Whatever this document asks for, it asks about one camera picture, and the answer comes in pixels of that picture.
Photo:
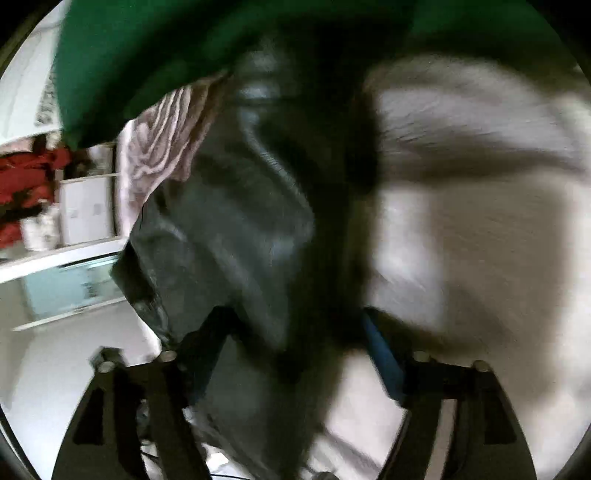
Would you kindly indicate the white cabinet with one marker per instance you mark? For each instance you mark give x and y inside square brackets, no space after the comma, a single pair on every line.
[85,210]

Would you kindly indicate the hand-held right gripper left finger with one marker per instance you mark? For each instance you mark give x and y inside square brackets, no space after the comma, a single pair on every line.
[203,350]

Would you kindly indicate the white bed sheet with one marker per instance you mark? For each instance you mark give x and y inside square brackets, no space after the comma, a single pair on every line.
[480,221]

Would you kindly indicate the white shelf board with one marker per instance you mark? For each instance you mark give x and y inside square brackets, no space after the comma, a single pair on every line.
[55,261]

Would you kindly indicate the black leather jacket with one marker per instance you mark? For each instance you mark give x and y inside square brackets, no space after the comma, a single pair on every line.
[240,258]

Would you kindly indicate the red cloth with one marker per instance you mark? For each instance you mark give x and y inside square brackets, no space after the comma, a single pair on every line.
[25,191]

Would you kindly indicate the pink striped cloth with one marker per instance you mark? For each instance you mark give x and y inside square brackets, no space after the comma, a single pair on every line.
[154,138]

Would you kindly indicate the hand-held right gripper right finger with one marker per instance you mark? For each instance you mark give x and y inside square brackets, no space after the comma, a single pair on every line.
[385,364]

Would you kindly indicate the green cloth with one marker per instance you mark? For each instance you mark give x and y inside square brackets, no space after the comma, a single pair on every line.
[152,60]

